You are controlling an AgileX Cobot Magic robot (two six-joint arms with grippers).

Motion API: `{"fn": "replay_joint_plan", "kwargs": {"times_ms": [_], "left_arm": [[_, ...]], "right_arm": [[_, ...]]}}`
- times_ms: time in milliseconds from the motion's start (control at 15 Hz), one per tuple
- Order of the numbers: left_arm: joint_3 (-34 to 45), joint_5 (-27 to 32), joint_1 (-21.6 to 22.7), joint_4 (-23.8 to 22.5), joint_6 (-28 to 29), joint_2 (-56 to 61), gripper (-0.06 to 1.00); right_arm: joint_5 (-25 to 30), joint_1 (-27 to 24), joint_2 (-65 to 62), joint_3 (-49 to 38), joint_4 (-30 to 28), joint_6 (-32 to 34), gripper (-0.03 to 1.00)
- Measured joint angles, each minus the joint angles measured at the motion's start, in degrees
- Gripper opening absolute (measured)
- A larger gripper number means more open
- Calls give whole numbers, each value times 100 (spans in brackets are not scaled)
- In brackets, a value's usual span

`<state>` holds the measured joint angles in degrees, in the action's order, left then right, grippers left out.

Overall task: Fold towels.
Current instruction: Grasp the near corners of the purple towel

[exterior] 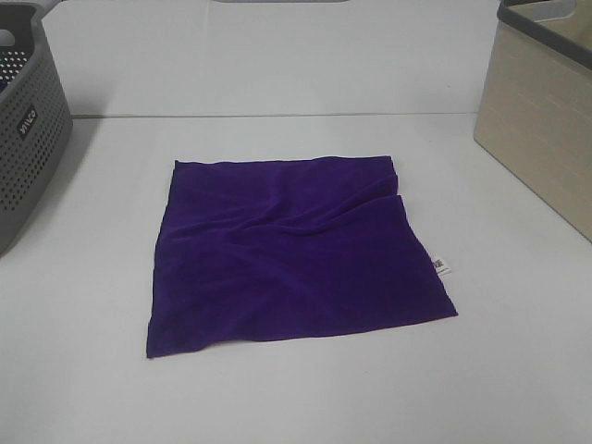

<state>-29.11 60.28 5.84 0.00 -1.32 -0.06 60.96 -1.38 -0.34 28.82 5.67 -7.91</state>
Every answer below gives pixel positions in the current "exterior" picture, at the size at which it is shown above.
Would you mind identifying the purple towel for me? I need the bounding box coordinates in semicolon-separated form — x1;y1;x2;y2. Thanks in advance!
146;156;457;358

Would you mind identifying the beige fabric storage bin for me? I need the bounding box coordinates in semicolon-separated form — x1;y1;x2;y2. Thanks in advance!
474;1;591;238

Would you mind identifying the white towel care label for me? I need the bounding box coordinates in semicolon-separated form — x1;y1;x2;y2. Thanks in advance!
432;256;451;276

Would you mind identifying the grey perforated laundry basket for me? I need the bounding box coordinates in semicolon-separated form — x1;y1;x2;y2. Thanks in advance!
1;1;73;253

